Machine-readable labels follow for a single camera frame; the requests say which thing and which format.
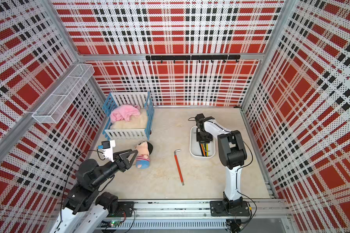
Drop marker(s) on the white plastic storage box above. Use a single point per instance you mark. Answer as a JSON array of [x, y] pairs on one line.
[[195, 149]]

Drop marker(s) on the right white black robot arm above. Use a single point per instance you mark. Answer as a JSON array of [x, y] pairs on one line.
[[232, 154]]

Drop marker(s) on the cream fluffy mattress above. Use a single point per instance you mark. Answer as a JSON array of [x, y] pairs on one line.
[[135, 121]]

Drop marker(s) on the blue white toy crib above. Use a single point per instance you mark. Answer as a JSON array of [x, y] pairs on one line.
[[116, 99]]

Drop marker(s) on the red sleeve hex key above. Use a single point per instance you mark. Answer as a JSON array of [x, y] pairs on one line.
[[178, 166]]

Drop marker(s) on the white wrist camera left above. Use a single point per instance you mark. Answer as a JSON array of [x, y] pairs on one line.
[[107, 149]]

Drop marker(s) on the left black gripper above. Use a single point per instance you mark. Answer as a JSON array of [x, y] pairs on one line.
[[123, 163]]

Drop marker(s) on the white wire mesh shelf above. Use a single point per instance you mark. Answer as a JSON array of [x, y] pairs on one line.
[[54, 107]]

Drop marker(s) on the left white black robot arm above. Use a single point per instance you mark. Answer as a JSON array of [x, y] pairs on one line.
[[86, 205]]

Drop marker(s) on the pink plush blanket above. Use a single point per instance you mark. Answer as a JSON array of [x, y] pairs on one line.
[[124, 112]]

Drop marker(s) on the black wall hook rail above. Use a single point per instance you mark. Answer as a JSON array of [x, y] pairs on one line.
[[162, 58]]

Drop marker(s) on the plush doll striped hat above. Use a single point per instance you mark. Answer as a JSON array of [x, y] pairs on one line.
[[143, 158]]

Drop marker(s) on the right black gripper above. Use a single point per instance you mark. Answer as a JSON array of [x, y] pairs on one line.
[[201, 141]]

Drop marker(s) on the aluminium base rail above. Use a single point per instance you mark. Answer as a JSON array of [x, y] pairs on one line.
[[252, 216]]

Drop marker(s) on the orange sleeve hex key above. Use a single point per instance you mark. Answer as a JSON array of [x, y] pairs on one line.
[[202, 146]]

